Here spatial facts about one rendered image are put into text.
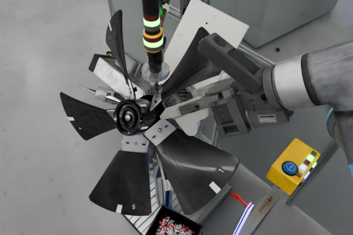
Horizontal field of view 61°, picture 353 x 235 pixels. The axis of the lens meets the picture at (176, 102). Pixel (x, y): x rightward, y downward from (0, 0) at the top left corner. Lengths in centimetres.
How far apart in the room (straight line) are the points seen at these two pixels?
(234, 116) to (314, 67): 14
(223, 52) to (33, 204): 202
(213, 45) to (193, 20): 73
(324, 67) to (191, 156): 59
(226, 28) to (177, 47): 21
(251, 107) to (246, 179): 178
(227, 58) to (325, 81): 14
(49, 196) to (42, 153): 36
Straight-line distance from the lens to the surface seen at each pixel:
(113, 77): 123
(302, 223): 224
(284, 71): 44
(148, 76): 73
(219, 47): 46
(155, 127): 98
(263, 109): 48
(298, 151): 114
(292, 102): 44
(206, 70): 82
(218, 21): 113
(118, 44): 103
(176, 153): 93
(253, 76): 46
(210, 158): 93
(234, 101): 47
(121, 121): 98
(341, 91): 42
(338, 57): 42
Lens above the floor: 199
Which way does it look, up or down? 51 degrees down
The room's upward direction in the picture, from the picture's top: straight up
